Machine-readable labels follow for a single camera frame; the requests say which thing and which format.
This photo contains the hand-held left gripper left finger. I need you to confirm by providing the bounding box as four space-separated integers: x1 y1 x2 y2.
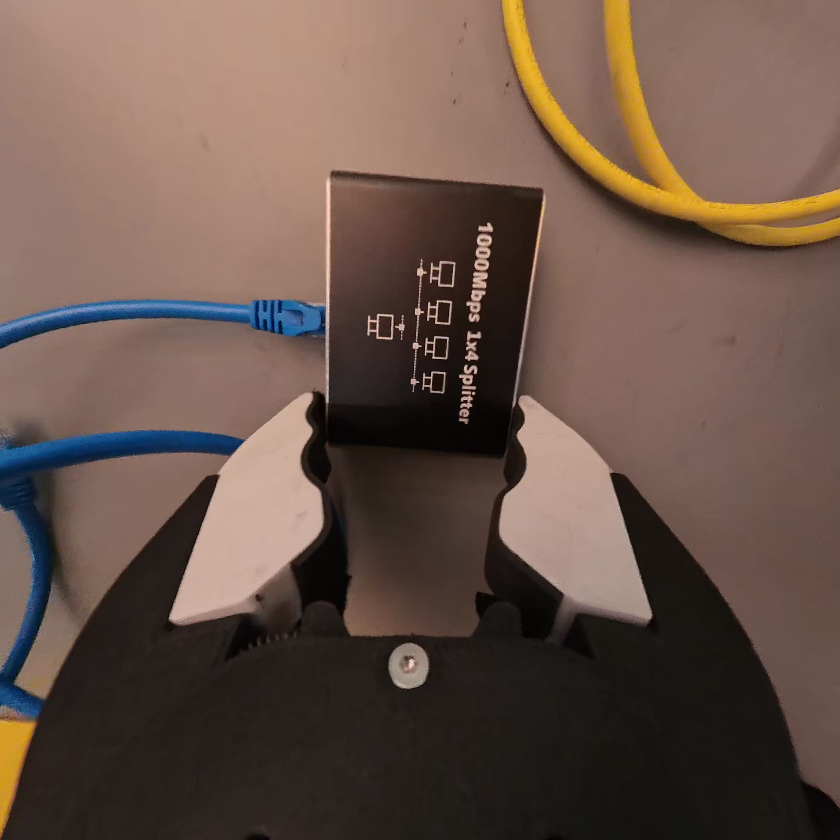
168 392 349 642

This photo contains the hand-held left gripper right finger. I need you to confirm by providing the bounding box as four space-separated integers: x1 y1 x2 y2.
474 394 654 645

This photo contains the yellow divided plastic bin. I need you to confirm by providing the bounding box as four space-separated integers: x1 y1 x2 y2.
0 715 40 840

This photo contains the black ethernet hub box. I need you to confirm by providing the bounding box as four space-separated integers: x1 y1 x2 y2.
325 169 547 460

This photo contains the yellow ethernet cable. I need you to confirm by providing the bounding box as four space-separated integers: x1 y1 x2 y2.
502 0 840 247

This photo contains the blue ethernet cable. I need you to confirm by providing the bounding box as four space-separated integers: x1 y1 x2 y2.
0 298 327 719

